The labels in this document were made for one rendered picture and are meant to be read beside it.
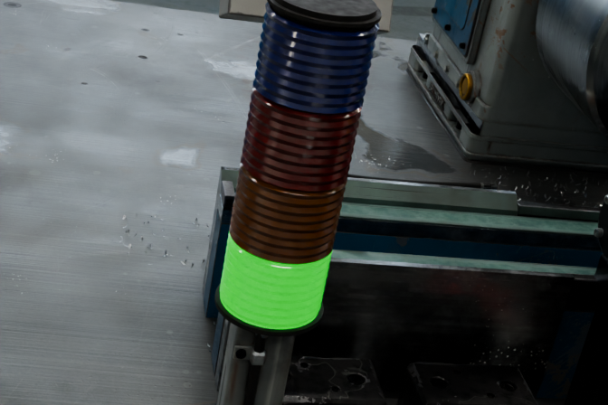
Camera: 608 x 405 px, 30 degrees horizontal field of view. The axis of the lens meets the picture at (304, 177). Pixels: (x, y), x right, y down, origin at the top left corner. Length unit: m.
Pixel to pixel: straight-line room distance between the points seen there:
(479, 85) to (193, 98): 0.38
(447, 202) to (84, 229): 0.37
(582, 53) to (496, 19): 0.24
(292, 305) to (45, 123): 0.82
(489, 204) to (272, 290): 0.51
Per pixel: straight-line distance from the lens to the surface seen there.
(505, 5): 1.46
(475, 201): 1.10
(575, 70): 1.28
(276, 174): 0.60
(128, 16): 1.82
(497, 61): 1.46
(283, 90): 0.58
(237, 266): 0.63
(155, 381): 0.98
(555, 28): 1.34
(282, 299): 0.63
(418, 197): 1.08
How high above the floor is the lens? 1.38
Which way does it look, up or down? 25 degrees down
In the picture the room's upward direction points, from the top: 11 degrees clockwise
